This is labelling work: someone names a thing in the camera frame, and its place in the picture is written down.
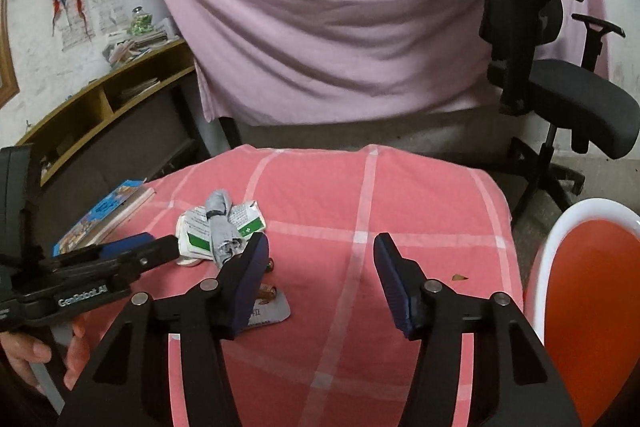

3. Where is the black office chair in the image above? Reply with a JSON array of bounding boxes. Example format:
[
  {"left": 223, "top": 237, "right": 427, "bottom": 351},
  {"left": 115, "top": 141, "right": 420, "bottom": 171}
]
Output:
[{"left": 450, "top": 0, "right": 640, "bottom": 228}]

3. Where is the glass jar with green contents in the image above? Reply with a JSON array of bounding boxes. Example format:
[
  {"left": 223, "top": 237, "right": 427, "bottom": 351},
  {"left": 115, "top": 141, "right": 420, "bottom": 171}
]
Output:
[{"left": 129, "top": 6, "right": 153, "bottom": 35}]

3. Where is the wooden window frame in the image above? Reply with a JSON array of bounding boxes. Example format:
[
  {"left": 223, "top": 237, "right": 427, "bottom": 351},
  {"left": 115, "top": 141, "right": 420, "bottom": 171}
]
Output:
[{"left": 0, "top": 0, "right": 21, "bottom": 108}]

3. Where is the pile of papers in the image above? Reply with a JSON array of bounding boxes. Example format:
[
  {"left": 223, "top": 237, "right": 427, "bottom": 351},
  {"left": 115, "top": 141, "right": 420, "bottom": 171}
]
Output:
[{"left": 117, "top": 77, "right": 161, "bottom": 100}]

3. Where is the blue picture book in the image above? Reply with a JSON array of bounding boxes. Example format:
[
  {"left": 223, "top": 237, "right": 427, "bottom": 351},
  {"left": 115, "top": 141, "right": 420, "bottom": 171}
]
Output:
[{"left": 52, "top": 179, "right": 157, "bottom": 258}]

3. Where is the paper wall chart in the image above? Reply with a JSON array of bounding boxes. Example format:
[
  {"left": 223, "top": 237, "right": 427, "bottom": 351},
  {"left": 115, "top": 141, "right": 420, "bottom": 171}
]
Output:
[
  {"left": 87, "top": 0, "right": 126, "bottom": 28},
  {"left": 60, "top": 7, "right": 96, "bottom": 52}
]

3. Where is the orange bucket with white rim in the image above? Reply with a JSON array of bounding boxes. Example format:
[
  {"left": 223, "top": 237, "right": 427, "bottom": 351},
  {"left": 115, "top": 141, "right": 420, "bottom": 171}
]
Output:
[{"left": 525, "top": 198, "right": 640, "bottom": 427}]

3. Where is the grey wrapper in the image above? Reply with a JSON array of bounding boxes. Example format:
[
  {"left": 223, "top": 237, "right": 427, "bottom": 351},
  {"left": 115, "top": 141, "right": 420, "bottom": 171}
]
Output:
[{"left": 204, "top": 189, "right": 246, "bottom": 269}]

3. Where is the stack of books and papers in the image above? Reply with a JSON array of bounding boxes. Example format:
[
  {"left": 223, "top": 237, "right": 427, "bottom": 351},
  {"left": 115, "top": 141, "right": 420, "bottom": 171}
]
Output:
[{"left": 102, "top": 18, "right": 182, "bottom": 68}]

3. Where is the pink checked cloth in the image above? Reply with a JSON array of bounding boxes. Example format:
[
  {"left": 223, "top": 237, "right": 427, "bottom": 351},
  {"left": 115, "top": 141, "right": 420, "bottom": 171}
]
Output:
[{"left": 80, "top": 144, "right": 526, "bottom": 427}]

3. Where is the green and white paper carton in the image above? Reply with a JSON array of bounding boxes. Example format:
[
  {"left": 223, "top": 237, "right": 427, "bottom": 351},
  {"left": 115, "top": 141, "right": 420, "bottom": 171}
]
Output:
[{"left": 176, "top": 201, "right": 267, "bottom": 260}]

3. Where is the white packet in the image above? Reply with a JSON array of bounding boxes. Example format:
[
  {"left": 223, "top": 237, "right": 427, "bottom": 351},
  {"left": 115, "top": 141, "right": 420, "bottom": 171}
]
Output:
[{"left": 240, "top": 289, "right": 292, "bottom": 333}]

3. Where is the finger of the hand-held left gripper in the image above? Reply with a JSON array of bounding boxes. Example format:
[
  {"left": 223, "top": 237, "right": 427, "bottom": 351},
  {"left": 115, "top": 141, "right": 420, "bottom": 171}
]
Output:
[
  {"left": 52, "top": 232, "right": 156, "bottom": 269},
  {"left": 107, "top": 234, "right": 182, "bottom": 282}
]

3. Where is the wooden desk shelf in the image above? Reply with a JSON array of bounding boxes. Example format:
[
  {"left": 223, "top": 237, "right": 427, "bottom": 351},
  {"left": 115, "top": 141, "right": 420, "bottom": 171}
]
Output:
[{"left": 15, "top": 38, "right": 211, "bottom": 208}]

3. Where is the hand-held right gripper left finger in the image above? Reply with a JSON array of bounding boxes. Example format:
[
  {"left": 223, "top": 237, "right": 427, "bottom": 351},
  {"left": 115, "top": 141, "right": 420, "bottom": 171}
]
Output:
[{"left": 56, "top": 232, "right": 271, "bottom": 427}]

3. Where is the person's left hand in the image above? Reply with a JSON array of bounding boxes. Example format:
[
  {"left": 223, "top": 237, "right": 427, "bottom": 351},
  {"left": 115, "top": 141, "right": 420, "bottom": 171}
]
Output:
[{"left": 0, "top": 314, "right": 93, "bottom": 395}]

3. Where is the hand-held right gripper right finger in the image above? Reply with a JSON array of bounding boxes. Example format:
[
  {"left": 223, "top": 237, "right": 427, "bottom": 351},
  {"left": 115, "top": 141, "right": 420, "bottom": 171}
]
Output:
[{"left": 373, "top": 232, "right": 583, "bottom": 427}]

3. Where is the pink hanging sheet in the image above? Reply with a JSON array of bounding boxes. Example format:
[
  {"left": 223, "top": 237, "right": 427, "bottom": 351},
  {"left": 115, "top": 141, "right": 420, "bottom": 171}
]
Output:
[{"left": 139, "top": 0, "right": 608, "bottom": 128}]

